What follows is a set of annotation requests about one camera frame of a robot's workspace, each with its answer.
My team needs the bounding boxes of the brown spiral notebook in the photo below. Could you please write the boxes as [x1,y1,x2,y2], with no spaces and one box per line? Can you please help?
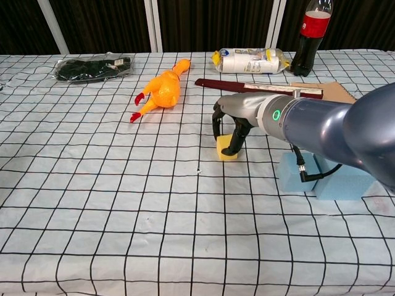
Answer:
[289,81,357,104]

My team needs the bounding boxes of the dark red folded fan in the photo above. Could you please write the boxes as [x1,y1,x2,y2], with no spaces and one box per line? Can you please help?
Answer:
[194,78,324,100]

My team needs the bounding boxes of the orange rubber chicken toy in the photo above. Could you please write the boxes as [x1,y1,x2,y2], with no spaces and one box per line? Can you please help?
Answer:
[129,58,191,124]

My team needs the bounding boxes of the large blue foam block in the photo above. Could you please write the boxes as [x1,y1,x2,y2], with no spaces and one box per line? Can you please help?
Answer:
[313,153,378,202]

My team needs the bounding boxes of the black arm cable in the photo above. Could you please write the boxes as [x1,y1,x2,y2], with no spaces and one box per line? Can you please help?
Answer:
[292,144,344,183]

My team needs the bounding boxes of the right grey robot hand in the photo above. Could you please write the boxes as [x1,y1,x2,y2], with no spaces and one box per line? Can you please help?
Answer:
[212,92,269,156]

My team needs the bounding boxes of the white partition frame post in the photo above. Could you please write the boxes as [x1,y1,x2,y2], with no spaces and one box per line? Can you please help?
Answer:
[265,0,288,50]
[143,0,164,53]
[36,0,70,56]

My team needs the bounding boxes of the cola bottle with red label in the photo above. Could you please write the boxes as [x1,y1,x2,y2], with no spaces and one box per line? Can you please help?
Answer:
[290,0,335,77]

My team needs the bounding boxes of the yellow foam cube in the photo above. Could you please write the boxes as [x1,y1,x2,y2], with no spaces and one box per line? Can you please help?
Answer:
[217,134,240,162]

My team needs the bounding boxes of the checkered light blue tablecloth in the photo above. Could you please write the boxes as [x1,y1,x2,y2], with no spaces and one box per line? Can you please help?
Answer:
[0,49,395,296]

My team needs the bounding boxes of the black gloves in plastic bag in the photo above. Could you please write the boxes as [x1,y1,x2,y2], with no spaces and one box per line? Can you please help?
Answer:
[54,52,136,84]

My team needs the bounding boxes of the light blue foam block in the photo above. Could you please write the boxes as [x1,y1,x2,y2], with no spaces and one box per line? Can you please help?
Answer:
[276,150,318,192]

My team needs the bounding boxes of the white cups in plastic pack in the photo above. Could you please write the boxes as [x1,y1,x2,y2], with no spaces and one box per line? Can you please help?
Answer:
[211,47,291,75]

